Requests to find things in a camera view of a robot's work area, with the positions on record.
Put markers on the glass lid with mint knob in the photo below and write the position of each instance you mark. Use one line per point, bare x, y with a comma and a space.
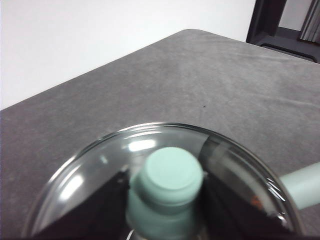
170, 175

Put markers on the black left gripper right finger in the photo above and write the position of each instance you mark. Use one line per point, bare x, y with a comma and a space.
225, 215

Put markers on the black frame stand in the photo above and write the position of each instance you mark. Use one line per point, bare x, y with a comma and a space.
260, 20

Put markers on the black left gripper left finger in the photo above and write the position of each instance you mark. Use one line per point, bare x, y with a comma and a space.
95, 215

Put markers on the grey pleated curtain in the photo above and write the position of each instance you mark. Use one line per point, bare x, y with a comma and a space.
311, 20

